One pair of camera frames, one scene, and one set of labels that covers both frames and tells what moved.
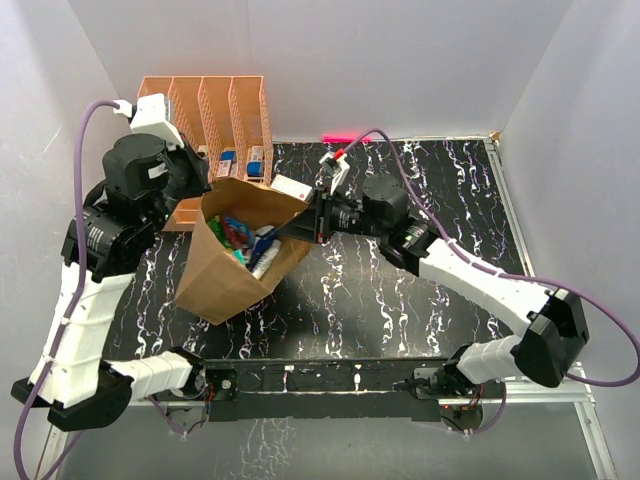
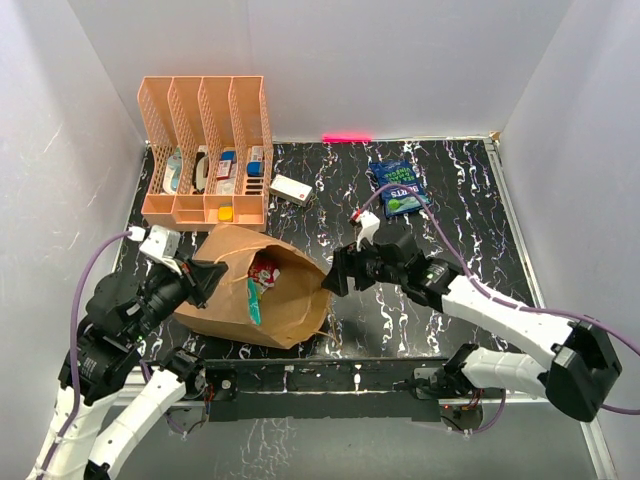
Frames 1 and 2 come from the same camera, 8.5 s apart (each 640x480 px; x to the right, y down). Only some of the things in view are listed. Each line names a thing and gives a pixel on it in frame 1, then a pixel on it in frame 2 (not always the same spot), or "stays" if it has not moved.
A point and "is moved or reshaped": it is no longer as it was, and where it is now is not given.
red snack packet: [238, 235] -> [264, 273]
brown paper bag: [213, 284] -> [275, 292]
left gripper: [198, 167] -> [205, 275]
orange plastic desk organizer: [228, 120] stays
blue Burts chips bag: [266, 247] is moved or reshaped
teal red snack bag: [238, 253] -> [254, 300]
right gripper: [313, 224] -> [337, 280]
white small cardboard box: [292, 187] stays
